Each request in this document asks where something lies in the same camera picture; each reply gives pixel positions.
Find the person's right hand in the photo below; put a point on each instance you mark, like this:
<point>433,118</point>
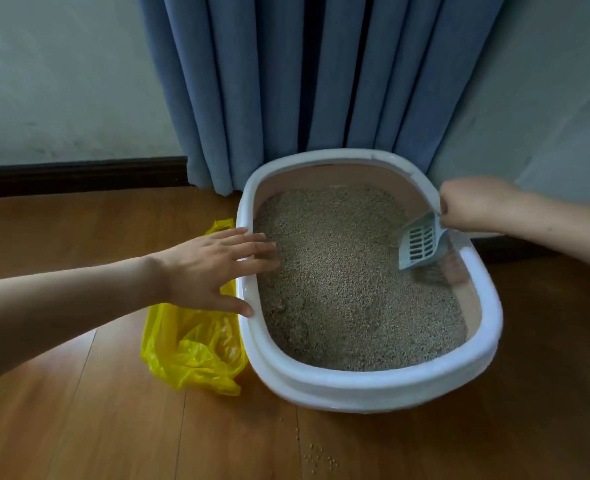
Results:
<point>475,204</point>

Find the person's left hand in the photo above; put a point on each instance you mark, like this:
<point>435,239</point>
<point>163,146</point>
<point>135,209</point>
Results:
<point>205,274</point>

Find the light blue litter scoop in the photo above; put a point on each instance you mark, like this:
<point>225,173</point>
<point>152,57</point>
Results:
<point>420,242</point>

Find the yellow plastic bag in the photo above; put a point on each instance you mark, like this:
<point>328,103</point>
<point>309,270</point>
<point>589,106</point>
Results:
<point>190,349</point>

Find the grey cat litter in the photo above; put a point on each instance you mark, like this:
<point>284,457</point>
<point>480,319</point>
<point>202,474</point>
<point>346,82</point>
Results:
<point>345,284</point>

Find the white oval litter box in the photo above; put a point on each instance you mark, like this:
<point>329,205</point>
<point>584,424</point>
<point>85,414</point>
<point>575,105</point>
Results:
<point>375,389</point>

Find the person's left forearm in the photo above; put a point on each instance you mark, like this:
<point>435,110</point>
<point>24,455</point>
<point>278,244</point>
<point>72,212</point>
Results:
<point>65,309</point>

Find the person's right forearm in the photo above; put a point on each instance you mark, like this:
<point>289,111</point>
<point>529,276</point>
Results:
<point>565,229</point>

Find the blue curtain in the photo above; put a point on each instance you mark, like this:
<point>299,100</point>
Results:
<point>300,69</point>

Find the dark wall baseboard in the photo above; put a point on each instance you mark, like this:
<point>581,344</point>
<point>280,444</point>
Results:
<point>515,249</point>
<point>75,177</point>

